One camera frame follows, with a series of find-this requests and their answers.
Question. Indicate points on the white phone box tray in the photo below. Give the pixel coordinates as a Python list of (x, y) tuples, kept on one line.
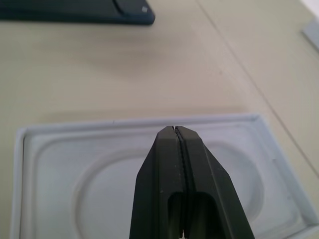
[(74, 179)]

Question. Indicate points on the grey flat box lid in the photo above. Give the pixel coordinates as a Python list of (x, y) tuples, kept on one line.
[(311, 35)]

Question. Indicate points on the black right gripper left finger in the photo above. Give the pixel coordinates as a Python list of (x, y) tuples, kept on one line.
[(154, 179)]

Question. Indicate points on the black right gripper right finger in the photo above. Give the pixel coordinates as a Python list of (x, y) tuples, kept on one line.
[(211, 179)]

